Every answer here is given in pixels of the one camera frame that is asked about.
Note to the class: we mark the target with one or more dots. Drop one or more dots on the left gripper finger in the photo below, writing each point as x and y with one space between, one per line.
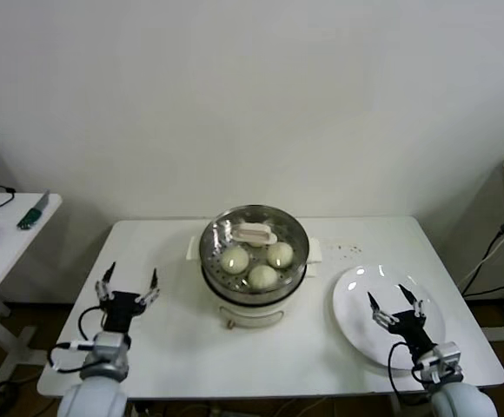
152 289
106 286

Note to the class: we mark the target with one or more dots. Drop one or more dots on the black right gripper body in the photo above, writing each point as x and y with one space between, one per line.
410 328

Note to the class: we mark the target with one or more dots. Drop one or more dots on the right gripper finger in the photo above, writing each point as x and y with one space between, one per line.
413 304
377 313

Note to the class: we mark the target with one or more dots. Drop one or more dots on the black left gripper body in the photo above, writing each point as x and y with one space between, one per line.
119 310

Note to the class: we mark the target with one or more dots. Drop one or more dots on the round glass pot lid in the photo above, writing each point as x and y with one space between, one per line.
254 234

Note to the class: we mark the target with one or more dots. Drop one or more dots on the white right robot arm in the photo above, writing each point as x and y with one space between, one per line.
465 401

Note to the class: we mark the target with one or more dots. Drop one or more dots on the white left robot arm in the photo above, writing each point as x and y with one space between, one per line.
95 395

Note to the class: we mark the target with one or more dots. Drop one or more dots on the perforated steel steamer basket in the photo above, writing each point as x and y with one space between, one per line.
252 296

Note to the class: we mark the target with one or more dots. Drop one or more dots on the white round plate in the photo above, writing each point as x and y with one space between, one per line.
352 313

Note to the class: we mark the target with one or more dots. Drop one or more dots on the white side table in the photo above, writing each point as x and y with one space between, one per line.
13 252

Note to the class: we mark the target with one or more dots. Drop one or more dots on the white electric cooking pot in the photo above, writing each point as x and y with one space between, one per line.
252 315

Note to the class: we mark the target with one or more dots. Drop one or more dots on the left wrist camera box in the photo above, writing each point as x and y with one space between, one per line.
110 342

